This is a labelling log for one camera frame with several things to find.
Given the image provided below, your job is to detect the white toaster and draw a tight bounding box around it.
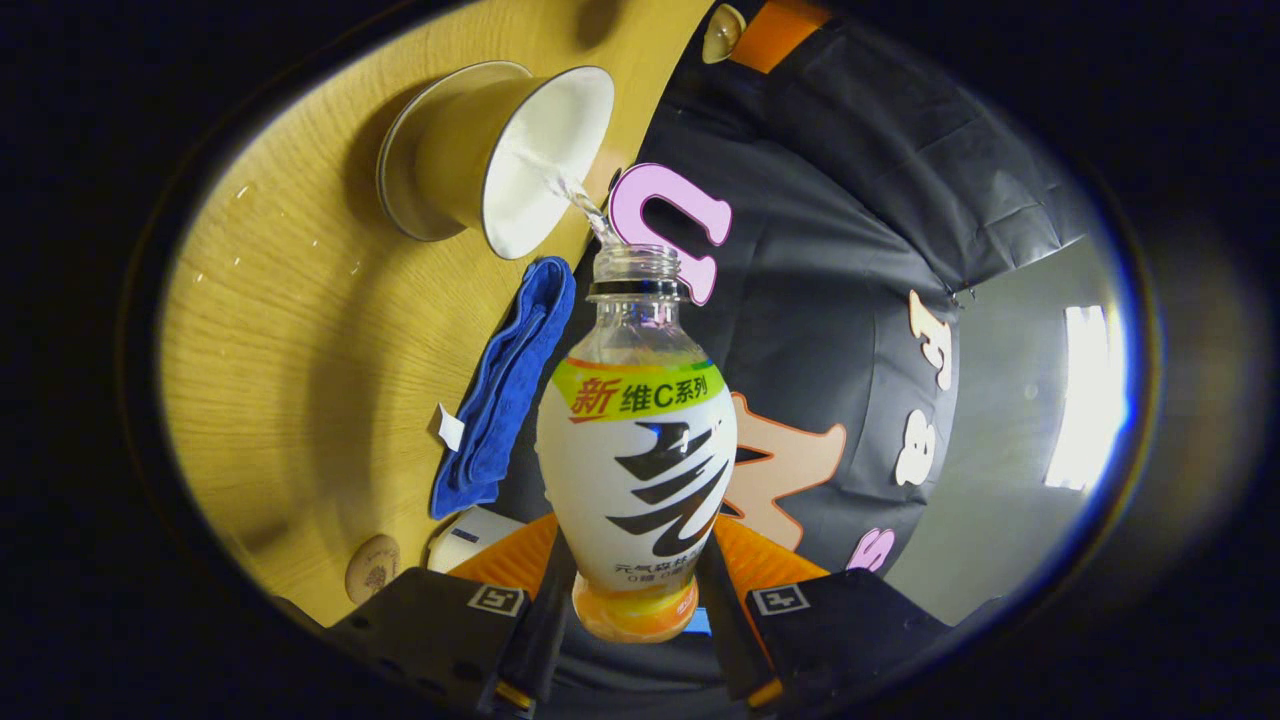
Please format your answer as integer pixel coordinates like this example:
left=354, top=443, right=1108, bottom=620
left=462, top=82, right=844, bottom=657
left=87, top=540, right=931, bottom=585
left=427, top=505, right=526, bottom=573

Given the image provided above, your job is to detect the cream teacup lid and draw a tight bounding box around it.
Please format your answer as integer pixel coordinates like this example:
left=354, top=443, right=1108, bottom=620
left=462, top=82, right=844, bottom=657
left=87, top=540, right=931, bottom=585
left=702, top=3, right=747, bottom=64

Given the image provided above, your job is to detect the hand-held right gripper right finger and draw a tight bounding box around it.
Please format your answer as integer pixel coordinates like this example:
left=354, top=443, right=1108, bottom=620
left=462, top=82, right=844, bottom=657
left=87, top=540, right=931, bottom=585
left=695, top=515, right=951, bottom=713

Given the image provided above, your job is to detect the cream ceramic teacup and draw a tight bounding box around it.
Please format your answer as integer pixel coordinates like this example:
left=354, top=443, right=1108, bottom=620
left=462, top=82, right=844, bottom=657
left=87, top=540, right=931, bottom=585
left=413, top=65, right=616, bottom=261

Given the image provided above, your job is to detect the cream ceramic saucer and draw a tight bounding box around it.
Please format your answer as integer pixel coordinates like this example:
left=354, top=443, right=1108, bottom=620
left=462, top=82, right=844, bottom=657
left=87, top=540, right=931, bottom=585
left=376, top=60, right=531, bottom=243

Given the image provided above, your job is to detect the white orange plastic water bottle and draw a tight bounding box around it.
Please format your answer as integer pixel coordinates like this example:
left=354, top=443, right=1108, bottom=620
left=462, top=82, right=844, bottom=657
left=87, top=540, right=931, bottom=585
left=537, top=243, right=738, bottom=644

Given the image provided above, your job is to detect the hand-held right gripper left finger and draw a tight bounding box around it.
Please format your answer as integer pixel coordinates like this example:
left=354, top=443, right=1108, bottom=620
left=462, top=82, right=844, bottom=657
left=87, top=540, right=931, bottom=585
left=325, top=515, right=578, bottom=717

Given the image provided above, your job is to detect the blue folded towel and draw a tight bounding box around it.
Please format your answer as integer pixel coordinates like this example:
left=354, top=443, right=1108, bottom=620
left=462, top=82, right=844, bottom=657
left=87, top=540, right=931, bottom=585
left=430, top=257, right=578, bottom=521

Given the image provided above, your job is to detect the black backdrop cloth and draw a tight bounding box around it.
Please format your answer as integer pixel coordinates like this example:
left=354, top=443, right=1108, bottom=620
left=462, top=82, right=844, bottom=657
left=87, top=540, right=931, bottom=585
left=500, top=0, right=1101, bottom=693

